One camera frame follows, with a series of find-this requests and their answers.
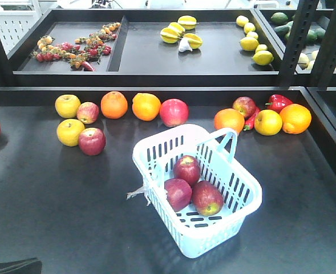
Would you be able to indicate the dark red apple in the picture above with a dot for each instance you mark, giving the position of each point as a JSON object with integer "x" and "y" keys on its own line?
{"x": 188, "y": 169}
{"x": 245, "y": 106}

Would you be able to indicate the light blue plastic basket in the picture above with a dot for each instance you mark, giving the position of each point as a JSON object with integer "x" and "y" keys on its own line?
{"x": 195, "y": 234}

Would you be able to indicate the pink red apple middle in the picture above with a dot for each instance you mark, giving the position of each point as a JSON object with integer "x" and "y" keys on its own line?
{"x": 174, "y": 112}

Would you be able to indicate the orange back middle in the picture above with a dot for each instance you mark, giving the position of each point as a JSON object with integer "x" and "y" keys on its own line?
{"x": 146, "y": 106}

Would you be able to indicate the orange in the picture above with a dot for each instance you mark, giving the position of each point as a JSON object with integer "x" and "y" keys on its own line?
{"x": 229, "y": 118}
{"x": 113, "y": 105}
{"x": 295, "y": 119}
{"x": 146, "y": 106}

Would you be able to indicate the clear plastic tag strip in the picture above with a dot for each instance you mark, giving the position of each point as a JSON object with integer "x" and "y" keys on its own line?
{"x": 145, "y": 189}

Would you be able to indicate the orange back left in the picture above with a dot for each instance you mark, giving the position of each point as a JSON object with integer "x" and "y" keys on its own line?
{"x": 113, "y": 105}

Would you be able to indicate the red apple beside yellow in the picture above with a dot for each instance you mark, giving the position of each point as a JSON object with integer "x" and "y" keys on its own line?
{"x": 92, "y": 141}

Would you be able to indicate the red chili pepper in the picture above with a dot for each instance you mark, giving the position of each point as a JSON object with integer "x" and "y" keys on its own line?
{"x": 249, "y": 123}

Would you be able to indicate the small pink apple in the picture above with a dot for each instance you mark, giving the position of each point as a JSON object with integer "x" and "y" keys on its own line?
{"x": 87, "y": 112}

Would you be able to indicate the black upper fruit shelf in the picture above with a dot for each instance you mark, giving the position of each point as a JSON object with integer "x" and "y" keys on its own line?
{"x": 139, "y": 56}

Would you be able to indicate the white garlic bulb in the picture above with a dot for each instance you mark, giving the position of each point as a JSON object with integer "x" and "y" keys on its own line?
{"x": 184, "y": 46}

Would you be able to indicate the yellow starfruit right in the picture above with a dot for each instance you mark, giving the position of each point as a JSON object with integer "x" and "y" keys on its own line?
{"x": 194, "y": 40}

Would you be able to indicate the yellow apple front left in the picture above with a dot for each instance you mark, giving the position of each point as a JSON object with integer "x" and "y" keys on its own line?
{"x": 68, "y": 132}

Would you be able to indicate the yellow round fruit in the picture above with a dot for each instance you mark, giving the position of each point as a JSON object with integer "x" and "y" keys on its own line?
{"x": 268, "y": 123}

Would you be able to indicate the yellow apple back left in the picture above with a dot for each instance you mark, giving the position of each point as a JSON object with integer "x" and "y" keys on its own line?
{"x": 67, "y": 105}

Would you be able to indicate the red bell pepper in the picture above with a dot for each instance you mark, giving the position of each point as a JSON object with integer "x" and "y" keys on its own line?
{"x": 277, "y": 102}

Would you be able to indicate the cherry tomato vine cluster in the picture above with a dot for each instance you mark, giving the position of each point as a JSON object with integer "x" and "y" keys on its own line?
{"x": 82, "y": 52}

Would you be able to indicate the yellow lemon large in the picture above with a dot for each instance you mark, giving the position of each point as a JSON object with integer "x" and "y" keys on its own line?
{"x": 249, "y": 43}

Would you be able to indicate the yellow lemon front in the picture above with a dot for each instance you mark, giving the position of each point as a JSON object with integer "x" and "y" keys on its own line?
{"x": 263, "y": 58}

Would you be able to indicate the orange right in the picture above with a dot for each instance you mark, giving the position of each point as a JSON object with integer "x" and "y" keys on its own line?
{"x": 295, "y": 119}

